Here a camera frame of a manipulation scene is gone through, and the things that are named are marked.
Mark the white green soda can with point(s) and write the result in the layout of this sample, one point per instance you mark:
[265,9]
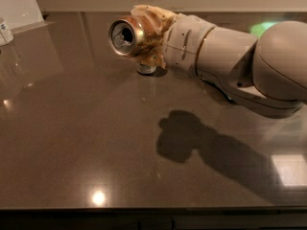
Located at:
[145,69]

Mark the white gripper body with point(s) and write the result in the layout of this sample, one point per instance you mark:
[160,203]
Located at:
[182,43]

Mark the brown soda can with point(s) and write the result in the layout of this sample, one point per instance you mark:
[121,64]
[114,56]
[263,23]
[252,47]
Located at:
[128,36]

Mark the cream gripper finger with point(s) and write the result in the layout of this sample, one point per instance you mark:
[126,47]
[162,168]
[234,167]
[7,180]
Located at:
[160,19]
[150,51]

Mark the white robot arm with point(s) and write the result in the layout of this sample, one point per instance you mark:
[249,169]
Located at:
[266,74]

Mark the white container at left edge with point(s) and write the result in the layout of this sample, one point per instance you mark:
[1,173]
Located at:
[6,36]

